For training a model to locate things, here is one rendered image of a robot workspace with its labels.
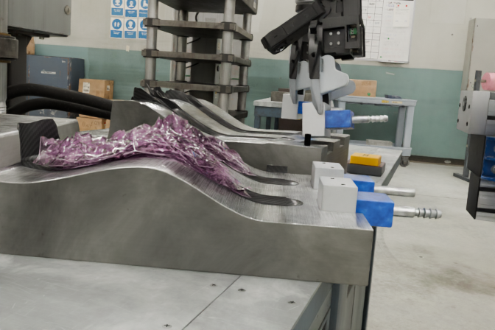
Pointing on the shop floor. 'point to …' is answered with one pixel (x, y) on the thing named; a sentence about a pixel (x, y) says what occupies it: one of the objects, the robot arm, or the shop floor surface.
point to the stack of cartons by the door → (96, 87)
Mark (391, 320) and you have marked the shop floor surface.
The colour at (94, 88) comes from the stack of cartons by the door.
